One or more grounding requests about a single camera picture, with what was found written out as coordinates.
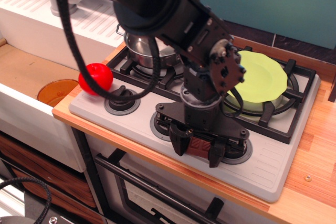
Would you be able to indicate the toy oven door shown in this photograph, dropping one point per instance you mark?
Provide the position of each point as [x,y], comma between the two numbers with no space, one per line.
[146,193]

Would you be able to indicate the black burner grate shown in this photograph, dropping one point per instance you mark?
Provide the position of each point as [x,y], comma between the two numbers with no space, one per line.
[279,119]
[127,70]

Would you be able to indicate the brown chocolate bar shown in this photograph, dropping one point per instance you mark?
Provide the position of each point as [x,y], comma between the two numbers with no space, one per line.
[198,147]

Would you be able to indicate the black left stove knob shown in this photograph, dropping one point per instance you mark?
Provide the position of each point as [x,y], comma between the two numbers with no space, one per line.
[121,108]

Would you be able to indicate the black middle stove knob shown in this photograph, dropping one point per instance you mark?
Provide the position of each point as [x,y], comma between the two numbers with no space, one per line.
[159,131]

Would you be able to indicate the white toy sink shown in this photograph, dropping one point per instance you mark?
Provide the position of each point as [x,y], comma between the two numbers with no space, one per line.
[34,53]

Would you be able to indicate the black right stove knob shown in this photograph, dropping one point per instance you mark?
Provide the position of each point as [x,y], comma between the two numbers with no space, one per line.
[237,154]

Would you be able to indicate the grey toy stove top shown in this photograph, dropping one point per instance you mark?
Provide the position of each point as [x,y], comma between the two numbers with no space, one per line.
[262,175]

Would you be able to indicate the light green plate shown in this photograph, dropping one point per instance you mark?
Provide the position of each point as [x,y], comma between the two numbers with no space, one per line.
[265,79]

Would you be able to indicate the red toy apple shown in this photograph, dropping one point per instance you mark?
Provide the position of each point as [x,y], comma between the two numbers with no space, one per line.
[101,74]

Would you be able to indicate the wooden drawer fronts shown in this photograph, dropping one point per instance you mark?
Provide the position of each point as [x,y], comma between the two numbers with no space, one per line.
[69,189]

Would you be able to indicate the black right burner grate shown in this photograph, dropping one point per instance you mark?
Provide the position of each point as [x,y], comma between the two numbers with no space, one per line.
[279,119]

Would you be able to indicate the black left burner grate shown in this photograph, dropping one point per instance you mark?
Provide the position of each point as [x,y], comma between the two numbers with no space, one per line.
[127,70]

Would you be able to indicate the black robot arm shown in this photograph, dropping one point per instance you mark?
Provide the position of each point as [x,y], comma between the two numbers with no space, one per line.
[211,68]

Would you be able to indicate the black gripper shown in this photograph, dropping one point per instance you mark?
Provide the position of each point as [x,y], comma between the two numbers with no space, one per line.
[211,125]

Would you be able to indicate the stainless steel pot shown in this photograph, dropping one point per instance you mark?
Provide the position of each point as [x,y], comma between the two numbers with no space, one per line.
[139,50]

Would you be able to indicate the black oven door handle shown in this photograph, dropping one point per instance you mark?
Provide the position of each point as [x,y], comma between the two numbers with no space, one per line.
[111,164]

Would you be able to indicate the black stove knob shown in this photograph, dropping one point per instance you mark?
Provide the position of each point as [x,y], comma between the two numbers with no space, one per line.
[121,108]
[237,154]
[159,131]

